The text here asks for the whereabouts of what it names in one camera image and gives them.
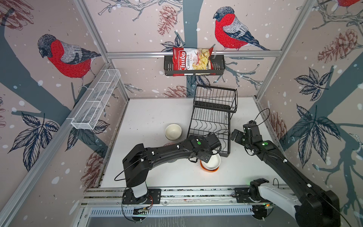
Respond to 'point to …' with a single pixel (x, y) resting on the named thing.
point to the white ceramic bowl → (214, 162)
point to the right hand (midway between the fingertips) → (236, 137)
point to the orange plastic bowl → (209, 170)
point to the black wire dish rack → (212, 109)
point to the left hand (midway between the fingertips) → (206, 156)
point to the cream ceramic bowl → (173, 132)
